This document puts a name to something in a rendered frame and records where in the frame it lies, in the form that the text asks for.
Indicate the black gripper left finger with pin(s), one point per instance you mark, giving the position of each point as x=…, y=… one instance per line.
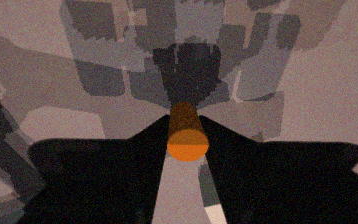
x=138, y=160

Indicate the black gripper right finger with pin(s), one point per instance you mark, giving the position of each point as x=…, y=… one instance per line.
x=242, y=168

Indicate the orange cylinder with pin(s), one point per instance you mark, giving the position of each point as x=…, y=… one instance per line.
x=187, y=140

